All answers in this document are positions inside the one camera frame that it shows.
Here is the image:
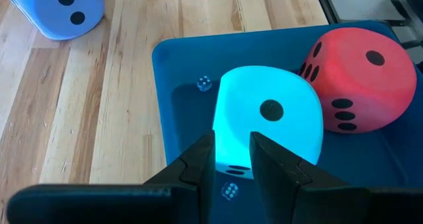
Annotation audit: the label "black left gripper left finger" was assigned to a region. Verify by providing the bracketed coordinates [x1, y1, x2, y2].
[6, 130, 216, 224]

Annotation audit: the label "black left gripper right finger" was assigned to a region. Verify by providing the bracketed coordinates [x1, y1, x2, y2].
[249, 131, 423, 224]

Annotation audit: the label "small clear blue die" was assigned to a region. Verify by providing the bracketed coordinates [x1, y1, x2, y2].
[196, 75, 213, 93]
[220, 181, 239, 202]

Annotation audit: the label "blue plastic bin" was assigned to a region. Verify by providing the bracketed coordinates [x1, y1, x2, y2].
[151, 20, 423, 224]

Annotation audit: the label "large turquoise foam die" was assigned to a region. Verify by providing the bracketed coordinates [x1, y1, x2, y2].
[212, 65, 324, 180]

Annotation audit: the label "large red foam die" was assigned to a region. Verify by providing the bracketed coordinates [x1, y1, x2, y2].
[298, 27, 418, 135]

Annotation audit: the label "large purple foam die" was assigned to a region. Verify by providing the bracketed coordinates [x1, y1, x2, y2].
[0, 0, 106, 41]

